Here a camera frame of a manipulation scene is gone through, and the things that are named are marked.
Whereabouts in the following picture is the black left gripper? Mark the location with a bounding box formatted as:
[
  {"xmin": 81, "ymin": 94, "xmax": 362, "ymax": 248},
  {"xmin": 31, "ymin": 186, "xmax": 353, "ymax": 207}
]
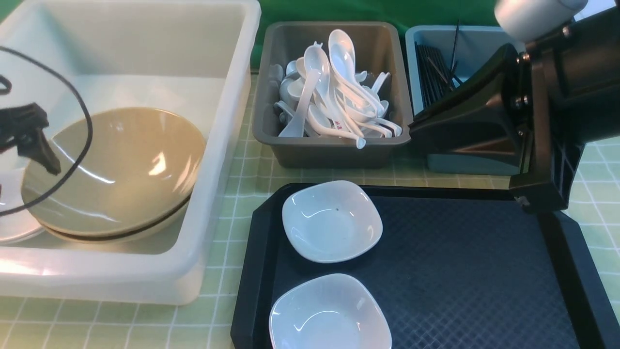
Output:
[{"xmin": 0, "ymin": 102, "xmax": 62, "ymax": 176}]

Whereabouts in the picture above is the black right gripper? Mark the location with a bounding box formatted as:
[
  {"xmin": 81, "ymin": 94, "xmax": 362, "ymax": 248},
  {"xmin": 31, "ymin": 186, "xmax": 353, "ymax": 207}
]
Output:
[{"xmin": 409, "ymin": 44, "xmax": 585, "ymax": 214}]

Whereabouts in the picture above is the tan noodle bowl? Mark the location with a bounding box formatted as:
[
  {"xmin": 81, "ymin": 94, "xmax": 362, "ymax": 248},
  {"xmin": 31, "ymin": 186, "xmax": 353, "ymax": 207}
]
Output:
[
  {"xmin": 41, "ymin": 196, "xmax": 192, "ymax": 244},
  {"xmin": 28, "ymin": 108, "xmax": 206, "ymax": 237}
]

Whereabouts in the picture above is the white square dish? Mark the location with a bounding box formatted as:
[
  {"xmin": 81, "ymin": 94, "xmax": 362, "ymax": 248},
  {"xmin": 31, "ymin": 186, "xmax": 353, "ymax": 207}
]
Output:
[
  {"xmin": 281, "ymin": 180, "xmax": 384, "ymax": 264},
  {"xmin": 269, "ymin": 273, "xmax": 392, "ymax": 349}
]

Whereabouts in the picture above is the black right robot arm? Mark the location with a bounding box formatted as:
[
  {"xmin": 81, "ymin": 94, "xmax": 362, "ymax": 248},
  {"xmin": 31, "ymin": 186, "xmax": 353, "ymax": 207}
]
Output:
[{"xmin": 409, "ymin": 0, "xmax": 619, "ymax": 214}]

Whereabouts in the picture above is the tan noodle bowl in tub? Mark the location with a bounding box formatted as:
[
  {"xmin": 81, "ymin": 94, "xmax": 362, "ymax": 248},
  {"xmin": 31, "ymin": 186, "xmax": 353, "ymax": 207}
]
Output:
[{"xmin": 41, "ymin": 196, "xmax": 192, "ymax": 244}]

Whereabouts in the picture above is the blue plastic chopstick bin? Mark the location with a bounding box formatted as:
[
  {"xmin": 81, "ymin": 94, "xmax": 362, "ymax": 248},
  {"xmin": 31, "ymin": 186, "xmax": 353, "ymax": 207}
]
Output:
[{"xmin": 405, "ymin": 26, "xmax": 525, "ymax": 176}]

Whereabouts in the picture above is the bundle of black chopsticks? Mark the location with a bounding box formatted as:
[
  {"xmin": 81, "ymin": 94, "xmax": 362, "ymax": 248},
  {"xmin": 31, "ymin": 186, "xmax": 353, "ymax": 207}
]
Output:
[{"xmin": 415, "ymin": 20, "xmax": 463, "ymax": 108}]

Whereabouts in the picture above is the white dish in tub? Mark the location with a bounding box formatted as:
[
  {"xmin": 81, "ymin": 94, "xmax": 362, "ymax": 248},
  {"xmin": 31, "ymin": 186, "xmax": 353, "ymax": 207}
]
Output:
[{"xmin": 0, "ymin": 168, "xmax": 44, "ymax": 245}]

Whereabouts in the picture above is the grey plastic spoon bin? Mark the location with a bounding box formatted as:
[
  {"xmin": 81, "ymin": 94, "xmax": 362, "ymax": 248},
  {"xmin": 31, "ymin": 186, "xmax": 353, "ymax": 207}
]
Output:
[{"xmin": 252, "ymin": 21, "xmax": 413, "ymax": 169}]

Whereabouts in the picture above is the black plastic serving tray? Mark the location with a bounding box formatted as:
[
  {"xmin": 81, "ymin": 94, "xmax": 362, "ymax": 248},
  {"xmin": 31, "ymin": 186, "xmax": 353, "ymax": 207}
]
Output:
[{"xmin": 231, "ymin": 183, "xmax": 620, "ymax": 349}]

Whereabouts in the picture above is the white spoon top centre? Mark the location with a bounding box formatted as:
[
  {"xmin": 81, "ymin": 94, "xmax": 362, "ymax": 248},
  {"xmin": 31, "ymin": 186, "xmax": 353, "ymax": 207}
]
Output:
[{"xmin": 328, "ymin": 29, "xmax": 386, "ymax": 117}]

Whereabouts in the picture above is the large white plastic tub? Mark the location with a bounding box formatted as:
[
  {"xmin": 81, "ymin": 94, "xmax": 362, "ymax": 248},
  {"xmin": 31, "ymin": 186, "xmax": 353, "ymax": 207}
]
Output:
[{"xmin": 0, "ymin": 0, "xmax": 261, "ymax": 305}]

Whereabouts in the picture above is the white spoon with red print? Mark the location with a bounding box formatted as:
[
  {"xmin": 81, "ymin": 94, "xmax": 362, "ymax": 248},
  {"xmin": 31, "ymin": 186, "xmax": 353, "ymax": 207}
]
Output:
[{"xmin": 307, "ymin": 103, "xmax": 366, "ymax": 149}]

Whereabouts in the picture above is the white spoon leaning left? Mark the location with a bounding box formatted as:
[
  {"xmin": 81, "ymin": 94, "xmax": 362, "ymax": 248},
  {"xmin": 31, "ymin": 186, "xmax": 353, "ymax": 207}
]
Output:
[{"xmin": 275, "ymin": 42, "xmax": 334, "ymax": 138}]

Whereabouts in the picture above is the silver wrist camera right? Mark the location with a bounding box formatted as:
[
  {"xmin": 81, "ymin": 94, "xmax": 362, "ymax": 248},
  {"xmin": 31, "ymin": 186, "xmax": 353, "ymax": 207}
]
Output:
[{"xmin": 494, "ymin": 0, "xmax": 588, "ymax": 43}]

